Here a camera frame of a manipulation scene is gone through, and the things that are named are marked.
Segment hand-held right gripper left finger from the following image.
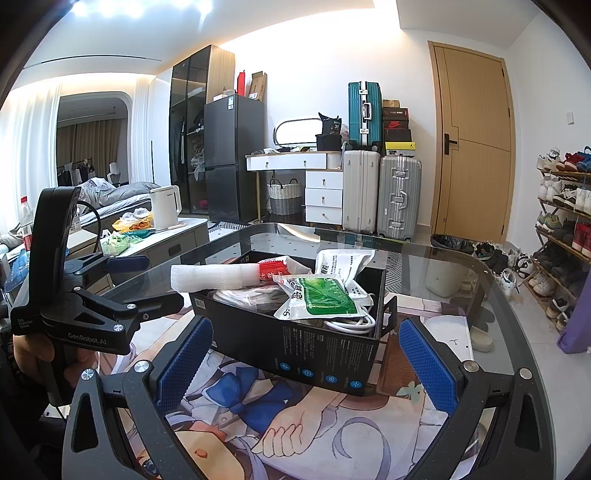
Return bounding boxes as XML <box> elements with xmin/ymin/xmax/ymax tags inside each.
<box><xmin>62</xmin><ymin>316</ymin><xmax>214</xmax><ymax>480</ymax></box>

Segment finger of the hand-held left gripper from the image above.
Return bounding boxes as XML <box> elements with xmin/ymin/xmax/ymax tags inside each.
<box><xmin>75</xmin><ymin>286</ymin><xmax>184</xmax><ymax>326</ymax></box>
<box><xmin>62</xmin><ymin>253</ymin><xmax>149</xmax><ymax>278</ymax></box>

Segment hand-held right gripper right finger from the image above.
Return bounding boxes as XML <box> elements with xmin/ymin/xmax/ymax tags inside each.
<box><xmin>398</xmin><ymin>318</ymin><xmax>552</xmax><ymax>480</ymax></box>

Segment white foam roll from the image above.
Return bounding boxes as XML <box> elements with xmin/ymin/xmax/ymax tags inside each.
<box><xmin>171</xmin><ymin>264</ymin><xmax>260</xmax><ymax>293</ymax></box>

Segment white cable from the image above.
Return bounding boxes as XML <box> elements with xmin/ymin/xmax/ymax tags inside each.
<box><xmin>325</xmin><ymin>305</ymin><xmax>376</xmax><ymax>334</ymax></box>

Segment black cardboard box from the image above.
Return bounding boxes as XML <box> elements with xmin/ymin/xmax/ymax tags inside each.
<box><xmin>190</xmin><ymin>249</ymin><xmax>399</xmax><ymax>398</ymax></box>

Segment red white packet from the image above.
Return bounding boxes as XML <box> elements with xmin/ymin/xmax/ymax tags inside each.
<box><xmin>256</xmin><ymin>257</ymin><xmax>301</xmax><ymax>289</ymax></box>

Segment green medicine packet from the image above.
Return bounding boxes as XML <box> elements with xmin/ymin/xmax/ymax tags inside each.
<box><xmin>273</xmin><ymin>273</ymin><xmax>370</xmax><ymax>321</ymax></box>

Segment white medicine packet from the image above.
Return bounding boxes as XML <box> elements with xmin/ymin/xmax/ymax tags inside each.
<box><xmin>315</xmin><ymin>249</ymin><xmax>376</xmax><ymax>296</ymax></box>

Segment person's left forearm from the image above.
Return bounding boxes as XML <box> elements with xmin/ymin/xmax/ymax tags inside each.
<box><xmin>0</xmin><ymin>355</ymin><xmax>70</xmax><ymax>480</ymax></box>

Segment person's left hand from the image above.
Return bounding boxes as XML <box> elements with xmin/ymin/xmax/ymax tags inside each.
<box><xmin>13</xmin><ymin>332</ymin><xmax>100</xmax><ymax>378</ymax></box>

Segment green plastic bag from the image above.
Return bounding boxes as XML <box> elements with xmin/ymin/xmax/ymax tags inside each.
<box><xmin>100</xmin><ymin>231</ymin><xmax>146</xmax><ymax>256</ymax></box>

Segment blue plastic bag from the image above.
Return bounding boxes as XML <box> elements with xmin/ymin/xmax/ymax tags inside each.
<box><xmin>9</xmin><ymin>251</ymin><xmax>70</xmax><ymax>288</ymax></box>

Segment red label water bottle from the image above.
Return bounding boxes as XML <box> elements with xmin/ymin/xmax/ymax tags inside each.
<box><xmin>18</xmin><ymin>196</ymin><xmax>34</xmax><ymax>252</ymax></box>

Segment yellow snack bag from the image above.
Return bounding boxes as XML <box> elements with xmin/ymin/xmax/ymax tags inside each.
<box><xmin>113</xmin><ymin>209</ymin><xmax>153</xmax><ymax>232</ymax></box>

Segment white low table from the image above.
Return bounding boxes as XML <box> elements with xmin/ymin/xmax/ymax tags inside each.
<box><xmin>99</xmin><ymin>217</ymin><xmax>211</xmax><ymax>268</ymax></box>

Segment beige slipper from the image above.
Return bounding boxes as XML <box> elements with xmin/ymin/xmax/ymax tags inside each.
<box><xmin>471</xmin><ymin>323</ymin><xmax>494</xmax><ymax>354</ymax></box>

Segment white electric kettle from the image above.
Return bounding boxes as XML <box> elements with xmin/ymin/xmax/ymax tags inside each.
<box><xmin>148</xmin><ymin>185</ymin><xmax>182</xmax><ymax>230</ymax></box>

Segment bed with grey bedding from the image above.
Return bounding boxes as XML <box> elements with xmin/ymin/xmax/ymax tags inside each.
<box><xmin>69</xmin><ymin>178</ymin><xmax>162</xmax><ymax>222</ymax></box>

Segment white plastic container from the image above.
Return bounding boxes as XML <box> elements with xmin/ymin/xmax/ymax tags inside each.
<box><xmin>425</xmin><ymin>261</ymin><xmax>468</xmax><ymax>298</ymax></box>

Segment printed desk mat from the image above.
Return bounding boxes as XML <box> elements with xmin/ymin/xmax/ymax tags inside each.
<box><xmin>111</xmin><ymin>277</ymin><xmax>490</xmax><ymax>480</ymax></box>

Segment black trash bin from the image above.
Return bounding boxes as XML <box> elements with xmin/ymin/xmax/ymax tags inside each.
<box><xmin>431</xmin><ymin>234</ymin><xmax>476</xmax><ymax>256</ymax></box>

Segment pile of sneakers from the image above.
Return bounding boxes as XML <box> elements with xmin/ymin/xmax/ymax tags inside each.
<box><xmin>473</xmin><ymin>240</ymin><xmax>539</xmax><ymax>296</ymax></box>

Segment purple bag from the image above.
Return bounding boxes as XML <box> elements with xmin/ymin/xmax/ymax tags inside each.
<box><xmin>556</xmin><ymin>305</ymin><xmax>591</xmax><ymax>355</ymax></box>

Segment black refrigerator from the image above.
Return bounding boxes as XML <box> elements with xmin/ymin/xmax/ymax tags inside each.
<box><xmin>204</xmin><ymin>95</ymin><xmax>266</xmax><ymax>224</ymax></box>

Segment tall dark glass cabinet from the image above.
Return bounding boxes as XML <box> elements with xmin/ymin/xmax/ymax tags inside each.
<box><xmin>170</xmin><ymin>45</ymin><xmax>236</xmax><ymax>214</ymax></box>

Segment woven basket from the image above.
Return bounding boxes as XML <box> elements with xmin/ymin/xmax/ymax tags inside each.
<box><xmin>268</xmin><ymin>178</ymin><xmax>304</xmax><ymax>216</ymax></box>

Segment silver suitcase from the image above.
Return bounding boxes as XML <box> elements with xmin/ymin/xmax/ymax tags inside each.
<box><xmin>377</xmin><ymin>154</ymin><xmax>422</xmax><ymax>241</ymax></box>

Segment white suitcase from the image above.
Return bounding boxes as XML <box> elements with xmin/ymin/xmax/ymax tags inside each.
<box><xmin>342</xmin><ymin>148</ymin><xmax>382</xmax><ymax>234</ymax></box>

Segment wooden shoe rack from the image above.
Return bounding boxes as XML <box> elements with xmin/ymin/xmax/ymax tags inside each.
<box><xmin>531</xmin><ymin>147</ymin><xmax>591</xmax><ymax>333</ymax></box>

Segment white dresser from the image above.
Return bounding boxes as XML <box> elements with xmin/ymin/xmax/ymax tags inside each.
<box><xmin>246</xmin><ymin>151</ymin><xmax>345</xmax><ymax>227</ymax></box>

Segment oval mirror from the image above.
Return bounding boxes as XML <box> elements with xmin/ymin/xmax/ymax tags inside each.
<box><xmin>273</xmin><ymin>117</ymin><xmax>324</xmax><ymax>147</ymax></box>

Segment open cardboard box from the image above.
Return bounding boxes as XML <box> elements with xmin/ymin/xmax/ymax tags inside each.
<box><xmin>249</xmin><ymin>71</ymin><xmax>269</xmax><ymax>101</ymax></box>

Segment wooden door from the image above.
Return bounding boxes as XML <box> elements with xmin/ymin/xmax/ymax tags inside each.
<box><xmin>428</xmin><ymin>41</ymin><xmax>515</xmax><ymax>243</ymax></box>

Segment black paper bag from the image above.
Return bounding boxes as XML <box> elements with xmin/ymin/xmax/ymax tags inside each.
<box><xmin>316</xmin><ymin>112</ymin><xmax>345</xmax><ymax>151</ymax></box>

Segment teal suitcase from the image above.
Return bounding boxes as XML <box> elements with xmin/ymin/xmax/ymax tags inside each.
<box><xmin>348</xmin><ymin>82</ymin><xmax>383</xmax><ymax>148</ymax></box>

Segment black cable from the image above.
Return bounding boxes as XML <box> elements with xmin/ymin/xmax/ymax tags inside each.
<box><xmin>69</xmin><ymin>200</ymin><xmax>103</xmax><ymax>256</ymax></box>

